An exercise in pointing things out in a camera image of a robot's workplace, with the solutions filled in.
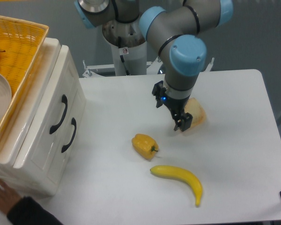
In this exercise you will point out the yellow bell pepper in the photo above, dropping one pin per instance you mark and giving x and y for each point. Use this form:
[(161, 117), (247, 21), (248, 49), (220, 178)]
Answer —
[(145, 145)]

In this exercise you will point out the person's bare hand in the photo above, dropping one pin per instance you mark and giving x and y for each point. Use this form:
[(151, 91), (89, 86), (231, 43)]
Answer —
[(8, 198)]

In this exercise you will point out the yellow banana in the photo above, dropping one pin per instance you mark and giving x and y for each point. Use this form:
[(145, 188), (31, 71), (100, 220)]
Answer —
[(183, 175)]

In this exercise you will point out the black sleeved forearm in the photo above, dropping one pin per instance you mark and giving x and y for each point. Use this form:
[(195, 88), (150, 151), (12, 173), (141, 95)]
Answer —
[(28, 212)]

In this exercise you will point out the white drawer cabinet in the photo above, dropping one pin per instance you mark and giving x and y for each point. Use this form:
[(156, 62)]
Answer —
[(16, 132)]

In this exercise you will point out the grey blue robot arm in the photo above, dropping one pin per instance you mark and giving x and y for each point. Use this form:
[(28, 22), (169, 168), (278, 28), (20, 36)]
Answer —
[(172, 35)]

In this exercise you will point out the slice of bread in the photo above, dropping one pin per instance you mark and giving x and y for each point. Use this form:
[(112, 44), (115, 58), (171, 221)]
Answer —
[(194, 108)]

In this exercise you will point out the white top drawer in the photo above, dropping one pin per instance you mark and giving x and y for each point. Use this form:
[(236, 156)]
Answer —
[(55, 125)]

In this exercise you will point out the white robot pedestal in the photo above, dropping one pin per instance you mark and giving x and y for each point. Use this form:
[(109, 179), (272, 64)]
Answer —
[(128, 47)]

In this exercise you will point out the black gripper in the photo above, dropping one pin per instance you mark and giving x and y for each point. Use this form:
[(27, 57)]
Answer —
[(175, 101)]

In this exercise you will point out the yellow woven basket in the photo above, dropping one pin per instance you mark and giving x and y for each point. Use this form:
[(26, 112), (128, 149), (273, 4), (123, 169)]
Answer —
[(21, 40)]

